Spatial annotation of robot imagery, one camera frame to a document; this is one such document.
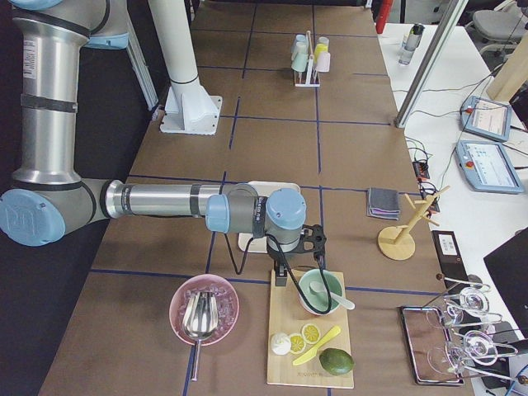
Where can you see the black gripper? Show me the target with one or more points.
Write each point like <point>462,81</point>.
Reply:
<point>278,255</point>

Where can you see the green cup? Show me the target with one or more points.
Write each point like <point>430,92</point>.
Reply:
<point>299,62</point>

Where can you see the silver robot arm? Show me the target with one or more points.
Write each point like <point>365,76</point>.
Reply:
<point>49,199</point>

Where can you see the reflective metal tray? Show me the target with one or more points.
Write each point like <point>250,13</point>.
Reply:
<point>423,332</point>

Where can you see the white cup rack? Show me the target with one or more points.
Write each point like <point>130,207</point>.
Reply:
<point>304,44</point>

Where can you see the pink cup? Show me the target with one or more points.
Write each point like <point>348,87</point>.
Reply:
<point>323,62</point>

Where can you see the yellow cup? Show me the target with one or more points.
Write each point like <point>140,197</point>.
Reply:
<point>321,46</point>

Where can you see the white plastic spoon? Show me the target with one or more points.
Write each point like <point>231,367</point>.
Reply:
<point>318,287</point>

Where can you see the green ceramic bowl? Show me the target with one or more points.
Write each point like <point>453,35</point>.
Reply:
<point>319,300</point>

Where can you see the pink bowl with ice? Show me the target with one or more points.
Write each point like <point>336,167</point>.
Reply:
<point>227,303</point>

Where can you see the upper lemon slice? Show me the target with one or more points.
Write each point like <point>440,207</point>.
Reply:
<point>310,333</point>

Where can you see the lemon slice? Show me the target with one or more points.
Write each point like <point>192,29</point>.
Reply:
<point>310,333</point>
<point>297,343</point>

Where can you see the lower lemon slice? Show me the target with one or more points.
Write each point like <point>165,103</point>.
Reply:
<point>297,343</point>

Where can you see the yellow plastic knife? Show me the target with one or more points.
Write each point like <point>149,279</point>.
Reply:
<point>312,351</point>

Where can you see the metal ice scoop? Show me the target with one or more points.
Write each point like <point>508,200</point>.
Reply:
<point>199,322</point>

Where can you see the green avocado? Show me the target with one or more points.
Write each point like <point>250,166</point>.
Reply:
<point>336,361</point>

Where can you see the wooden mug tree stand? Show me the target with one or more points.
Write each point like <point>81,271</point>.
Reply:
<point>396,242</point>

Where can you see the folded grey cloth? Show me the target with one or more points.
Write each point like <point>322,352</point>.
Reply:
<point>382,203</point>

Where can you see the black box with label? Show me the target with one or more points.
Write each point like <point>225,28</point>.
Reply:
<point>448,254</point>

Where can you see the small circuit board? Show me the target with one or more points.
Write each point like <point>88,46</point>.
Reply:
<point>421,170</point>

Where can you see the wine glass rack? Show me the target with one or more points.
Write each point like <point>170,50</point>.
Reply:
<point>462,314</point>

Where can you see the lower teach pendant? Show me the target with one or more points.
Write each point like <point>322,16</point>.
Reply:
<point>487,168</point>

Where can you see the teach pendant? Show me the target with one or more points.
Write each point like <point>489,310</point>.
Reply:
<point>486,118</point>
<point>487,168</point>

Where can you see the upper teach pendant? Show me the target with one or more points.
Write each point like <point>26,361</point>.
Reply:
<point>486,118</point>

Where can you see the clear water bottle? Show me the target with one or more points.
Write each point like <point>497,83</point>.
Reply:
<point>410,44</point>

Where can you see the office chair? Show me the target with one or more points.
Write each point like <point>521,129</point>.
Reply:
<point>501,28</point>

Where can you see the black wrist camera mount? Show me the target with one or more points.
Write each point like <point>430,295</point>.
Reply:
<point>312,240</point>

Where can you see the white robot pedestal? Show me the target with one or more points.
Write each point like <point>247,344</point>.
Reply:
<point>189,109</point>

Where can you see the aluminium frame post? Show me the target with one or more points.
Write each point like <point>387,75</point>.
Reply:
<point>438,42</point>

